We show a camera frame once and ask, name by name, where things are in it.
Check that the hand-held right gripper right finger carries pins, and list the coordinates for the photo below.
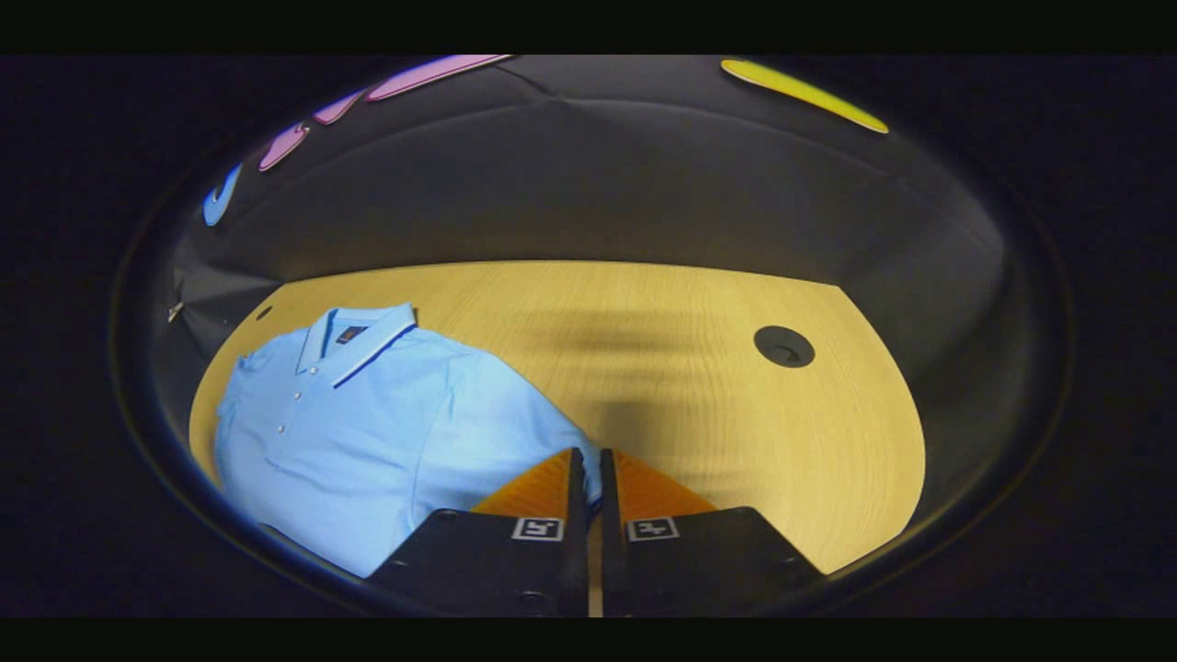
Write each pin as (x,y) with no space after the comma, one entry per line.
(680,570)

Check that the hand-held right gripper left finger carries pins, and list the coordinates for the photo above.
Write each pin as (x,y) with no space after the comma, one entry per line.
(515,570)

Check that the light blue T-shirt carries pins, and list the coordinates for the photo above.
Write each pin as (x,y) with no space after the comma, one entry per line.
(368,441)

